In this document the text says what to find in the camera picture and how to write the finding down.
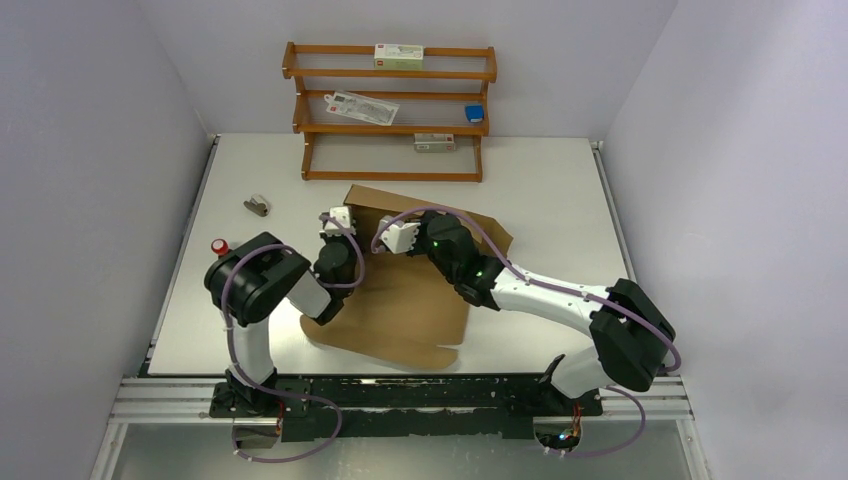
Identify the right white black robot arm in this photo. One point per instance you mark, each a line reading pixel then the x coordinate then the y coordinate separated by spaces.
pixel 631 341

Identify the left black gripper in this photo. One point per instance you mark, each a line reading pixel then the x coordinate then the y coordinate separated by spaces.
pixel 330 239

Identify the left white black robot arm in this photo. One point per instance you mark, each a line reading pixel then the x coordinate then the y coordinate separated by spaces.
pixel 249 282

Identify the white green box top shelf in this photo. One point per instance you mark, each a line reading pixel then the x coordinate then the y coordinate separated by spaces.
pixel 398 57

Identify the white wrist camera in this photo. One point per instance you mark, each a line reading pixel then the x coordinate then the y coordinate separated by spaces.
pixel 337 221
pixel 396 237

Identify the small blue object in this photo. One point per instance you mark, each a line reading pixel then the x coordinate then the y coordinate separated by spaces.
pixel 475 113

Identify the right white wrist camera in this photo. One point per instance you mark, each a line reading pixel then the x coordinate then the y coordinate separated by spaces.
pixel 396 237

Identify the small grey brown clip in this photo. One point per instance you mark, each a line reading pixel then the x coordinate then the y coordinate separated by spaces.
pixel 258 205

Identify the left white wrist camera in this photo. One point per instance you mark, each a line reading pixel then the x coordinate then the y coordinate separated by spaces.
pixel 337 221

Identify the small white red box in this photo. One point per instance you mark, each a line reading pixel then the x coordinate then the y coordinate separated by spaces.
pixel 434 143

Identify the clear plastic blister package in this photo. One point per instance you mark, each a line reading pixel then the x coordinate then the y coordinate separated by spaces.
pixel 361 108

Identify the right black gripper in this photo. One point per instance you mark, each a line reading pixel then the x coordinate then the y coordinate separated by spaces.
pixel 427 218

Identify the wooden three-tier shelf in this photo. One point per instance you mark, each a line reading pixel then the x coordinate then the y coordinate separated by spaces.
pixel 431 101

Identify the brown cardboard box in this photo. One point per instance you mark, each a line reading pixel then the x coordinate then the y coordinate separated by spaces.
pixel 404 313

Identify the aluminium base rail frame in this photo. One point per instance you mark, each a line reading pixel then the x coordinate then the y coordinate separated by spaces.
pixel 513 406

